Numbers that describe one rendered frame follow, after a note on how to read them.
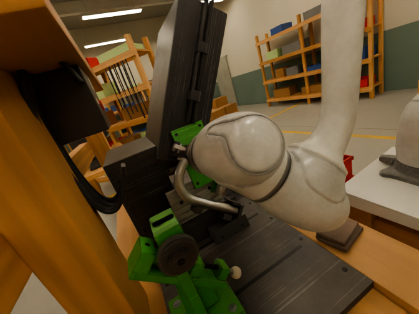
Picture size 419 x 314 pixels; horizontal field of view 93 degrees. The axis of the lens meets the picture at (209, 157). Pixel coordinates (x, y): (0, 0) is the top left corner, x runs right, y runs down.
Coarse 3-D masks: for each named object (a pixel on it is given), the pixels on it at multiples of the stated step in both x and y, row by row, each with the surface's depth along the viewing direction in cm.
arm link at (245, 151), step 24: (216, 120) 28; (240, 120) 23; (264, 120) 24; (216, 144) 24; (240, 144) 22; (264, 144) 23; (216, 168) 25; (240, 168) 23; (264, 168) 23; (288, 168) 29; (240, 192) 30; (264, 192) 29
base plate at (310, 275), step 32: (256, 224) 68; (288, 224) 64; (224, 256) 60; (256, 256) 57; (288, 256) 54; (320, 256) 51; (256, 288) 48; (288, 288) 46; (320, 288) 44; (352, 288) 42
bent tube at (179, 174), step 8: (184, 160) 63; (176, 168) 63; (184, 168) 63; (176, 176) 62; (176, 184) 62; (184, 184) 63; (184, 192) 62; (184, 200) 63; (192, 200) 63; (200, 200) 64; (208, 200) 66; (208, 208) 65; (216, 208) 66; (224, 208) 66; (232, 208) 67
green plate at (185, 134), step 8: (200, 120) 69; (184, 128) 67; (192, 128) 68; (200, 128) 68; (176, 136) 66; (184, 136) 67; (192, 136) 67; (184, 144) 66; (192, 168) 67; (192, 176) 67; (200, 176) 68; (200, 184) 68
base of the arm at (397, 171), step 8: (384, 160) 76; (392, 160) 72; (392, 168) 70; (400, 168) 67; (408, 168) 64; (416, 168) 62; (384, 176) 70; (392, 176) 68; (400, 176) 66; (408, 176) 65; (416, 176) 63; (416, 184) 63
